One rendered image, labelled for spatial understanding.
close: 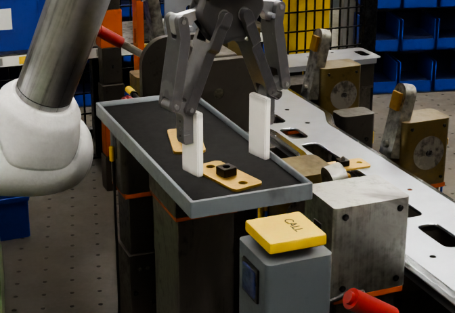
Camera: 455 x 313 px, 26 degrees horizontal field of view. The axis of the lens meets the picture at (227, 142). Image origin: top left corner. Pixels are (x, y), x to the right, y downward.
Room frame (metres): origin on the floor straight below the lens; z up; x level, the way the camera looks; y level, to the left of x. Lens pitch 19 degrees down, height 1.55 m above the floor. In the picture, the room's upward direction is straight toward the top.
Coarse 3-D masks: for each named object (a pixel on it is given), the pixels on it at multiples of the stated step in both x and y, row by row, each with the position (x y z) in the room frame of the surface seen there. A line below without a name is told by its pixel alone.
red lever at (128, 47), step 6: (102, 30) 1.77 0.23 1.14; (108, 30) 1.78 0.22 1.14; (102, 36) 1.77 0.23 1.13; (108, 36) 1.78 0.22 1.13; (114, 36) 1.78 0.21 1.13; (120, 36) 1.79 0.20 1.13; (108, 42) 1.78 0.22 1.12; (114, 42) 1.78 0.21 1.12; (120, 42) 1.78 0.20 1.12; (126, 42) 1.79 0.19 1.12; (126, 48) 1.79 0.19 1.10; (132, 48) 1.80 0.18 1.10; (138, 48) 1.80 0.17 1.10; (138, 54) 1.80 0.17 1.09
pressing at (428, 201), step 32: (288, 96) 1.83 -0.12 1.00; (288, 128) 1.64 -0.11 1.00; (320, 128) 1.64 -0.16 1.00; (384, 160) 1.48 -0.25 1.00; (416, 192) 1.34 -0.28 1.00; (416, 224) 1.23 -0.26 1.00; (448, 224) 1.23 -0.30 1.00; (416, 256) 1.13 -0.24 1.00; (448, 256) 1.13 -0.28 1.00; (448, 288) 1.04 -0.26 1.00
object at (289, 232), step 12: (276, 216) 0.89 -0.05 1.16; (288, 216) 0.89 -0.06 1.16; (300, 216) 0.89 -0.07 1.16; (252, 228) 0.87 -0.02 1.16; (264, 228) 0.86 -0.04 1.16; (276, 228) 0.86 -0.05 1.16; (288, 228) 0.86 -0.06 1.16; (300, 228) 0.86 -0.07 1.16; (312, 228) 0.86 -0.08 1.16; (264, 240) 0.84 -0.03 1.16; (276, 240) 0.84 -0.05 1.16; (288, 240) 0.84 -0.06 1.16; (300, 240) 0.84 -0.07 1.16; (312, 240) 0.84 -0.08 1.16; (324, 240) 0.85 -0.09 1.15; (276, 252) 0.83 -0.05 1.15
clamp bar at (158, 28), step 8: (136, 0) 1.81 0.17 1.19; (144, 0) 1.81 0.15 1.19; (152, 0) 1.80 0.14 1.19; (144, 8) 1.83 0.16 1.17; (152, 8) 1.80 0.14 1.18; (152, 16) 1.80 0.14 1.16; (160, 16) 1.81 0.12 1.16; (152, 24) 1.80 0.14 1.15; (160, 24) 1.81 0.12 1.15; (152, 32) 1.81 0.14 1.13; (160, 32) 1.81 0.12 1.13
